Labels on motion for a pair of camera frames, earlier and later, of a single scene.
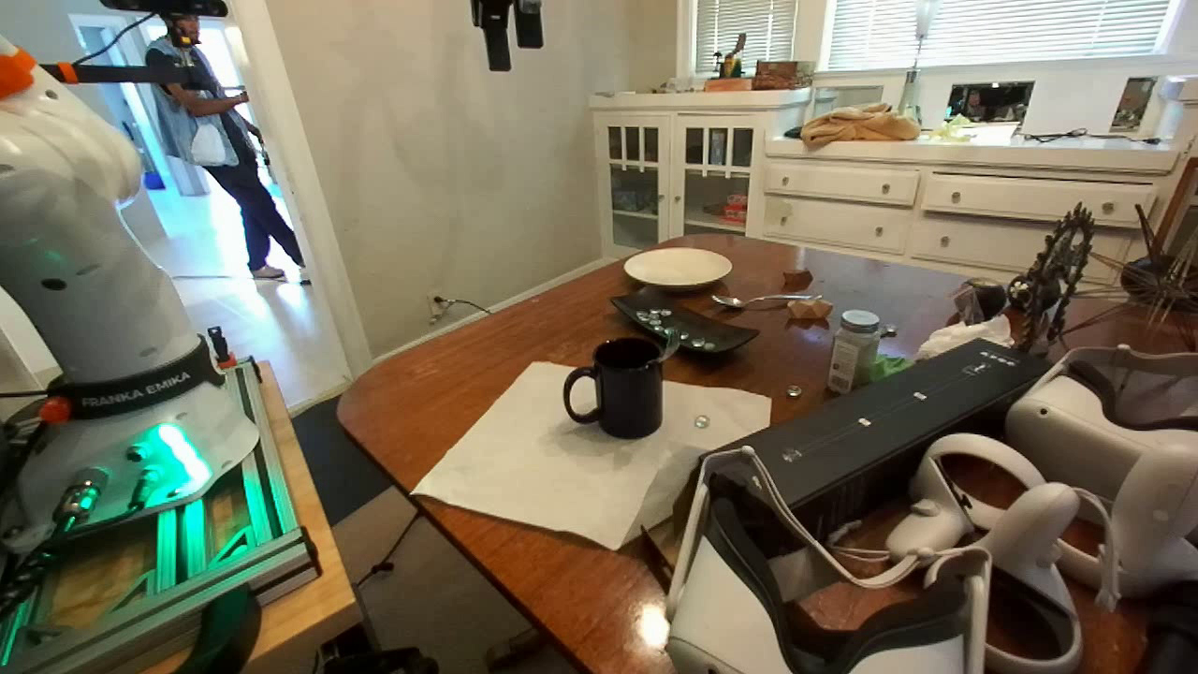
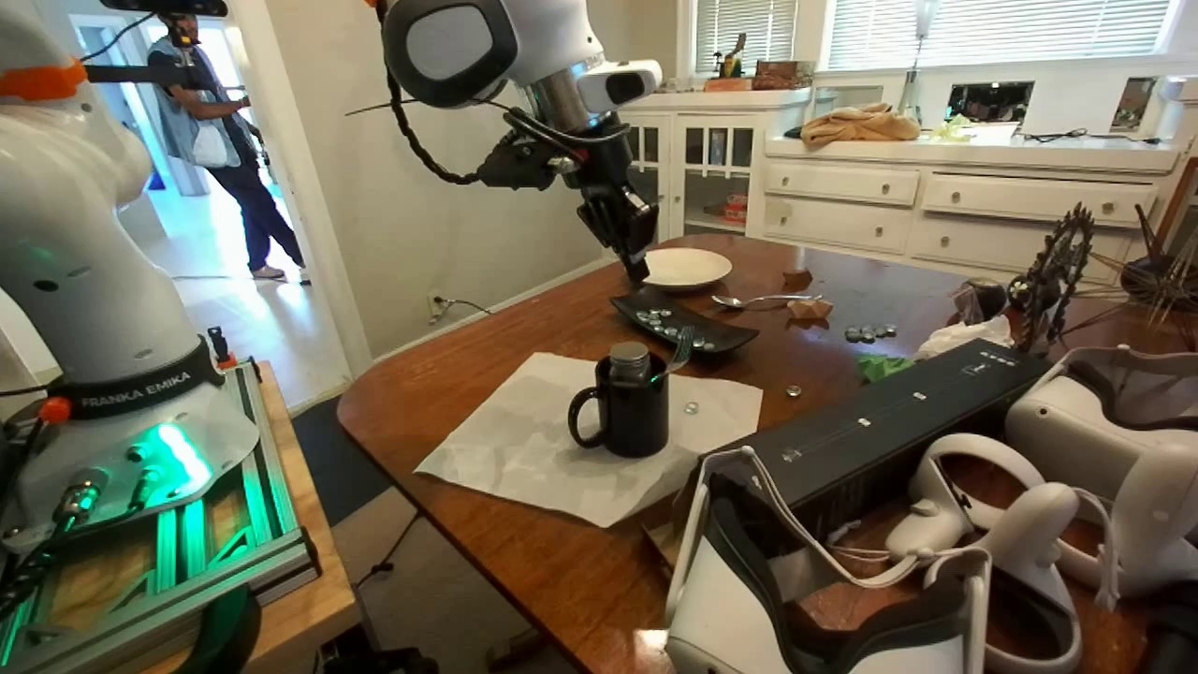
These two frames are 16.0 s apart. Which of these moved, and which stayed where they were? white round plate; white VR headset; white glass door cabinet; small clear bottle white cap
Moved: small clear bottle white cap
Stayed: white glass door cabinet; white round plate; white VR headset
